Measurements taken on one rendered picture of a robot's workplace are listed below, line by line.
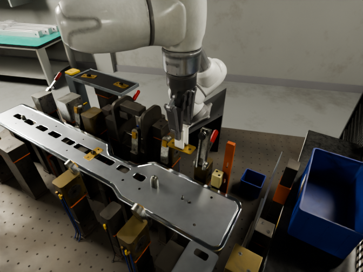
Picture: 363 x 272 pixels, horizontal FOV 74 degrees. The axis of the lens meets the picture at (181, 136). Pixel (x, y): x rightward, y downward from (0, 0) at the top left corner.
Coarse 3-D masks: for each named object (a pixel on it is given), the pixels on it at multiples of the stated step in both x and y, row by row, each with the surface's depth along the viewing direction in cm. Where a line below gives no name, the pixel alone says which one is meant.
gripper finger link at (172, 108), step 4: (164, 104) 58; (172, 108) 58; (168, 112) 60; (172, 112) 59; (176, 112) 60; (168, 116) 61; (172, 116) 60; (176, 116) 61; (168, 120) 63; (172, 120) 62; (176, 120) 62; (172, 124) 63; (176, 124) 62; (172, 128) 64; (176, 128) 63; (176, 132) 64
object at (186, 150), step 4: (172, 140) 75; (168, 144) 73; (172, 144) 73; (184, 144) 72; (188, 144) 73; (176, 148) 72; (180, 148) 72; (184, 148) 72; (188, 148) 72; (192, 148) 72; (184, 152) 71; (188, 152) 71
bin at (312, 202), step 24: (312, 168) 91; (336, 168) 86; (360, 168) 82; (312, 192) 86; (336, 192) 86; (360, 192) 75; (312, 216) 65; (336, 216) 79; (360, 216) 68; (312, 240) 70; (336, 240) 66; (360, 240) 62
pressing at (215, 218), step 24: (0, 120) 128; (24, 120) 128; (48, 120) 128; (48, 144) 113; (96, 144) 113; (96, 168) 100; (144, 168) 100; (168, 168) 100; (120, 192) 91; (144, 192) 91; (168, 192) 91; (192, 192) 91; (216, 192) 90; (168, 216) 82; (192, 216) 82; (216, 216) 82; (192, 240) 76; (216, 240) 76
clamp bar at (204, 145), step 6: (204, 132) 85; (210, 132) 85; (204, 138) 84; (210, 138) 88; (198, 144) 89; (204, 144) 89; (198, 150) 90; (204, 150) 90; (198, 156) 92; (204, 156) 90; (204, 162) 91
